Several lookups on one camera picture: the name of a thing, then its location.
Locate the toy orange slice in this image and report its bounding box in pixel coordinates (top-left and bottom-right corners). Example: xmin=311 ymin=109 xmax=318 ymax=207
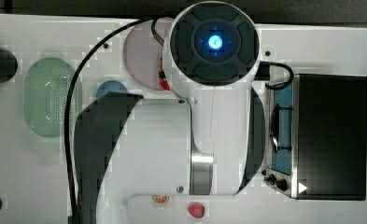
xmin=152 ymin=195 xmax=169 ymax=203

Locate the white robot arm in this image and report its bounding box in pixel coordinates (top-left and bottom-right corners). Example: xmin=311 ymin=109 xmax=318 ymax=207
xmin=70 ymin=1 xmax=264 ymax=224

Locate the round pink plate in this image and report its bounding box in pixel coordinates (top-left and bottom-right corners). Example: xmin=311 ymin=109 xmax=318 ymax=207
xmin=123 ymin=21 xmax=165 ymax=91

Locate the red ketchup bottle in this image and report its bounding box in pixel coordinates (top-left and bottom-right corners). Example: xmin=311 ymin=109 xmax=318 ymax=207
xmin=159 ymin=66 xmax=170 ymax=91

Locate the black toaster oven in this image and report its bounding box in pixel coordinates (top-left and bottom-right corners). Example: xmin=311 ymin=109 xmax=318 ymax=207
xmin=263 ymin=74 xmax=367 ymax=201

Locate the large toy strawberry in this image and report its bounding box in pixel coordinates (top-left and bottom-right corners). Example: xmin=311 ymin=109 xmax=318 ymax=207
xmin=188 ymin=203 xmax=205 ymax=218

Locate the green perforated basket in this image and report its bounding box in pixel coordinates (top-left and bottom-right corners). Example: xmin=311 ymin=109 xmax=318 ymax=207
xmin=23 ymin=58 xmax=75 ymax=137

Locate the blue bowl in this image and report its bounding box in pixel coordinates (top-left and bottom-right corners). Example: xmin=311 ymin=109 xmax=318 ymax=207
xmin=96 ymin=80 xmax=128 ymax=99

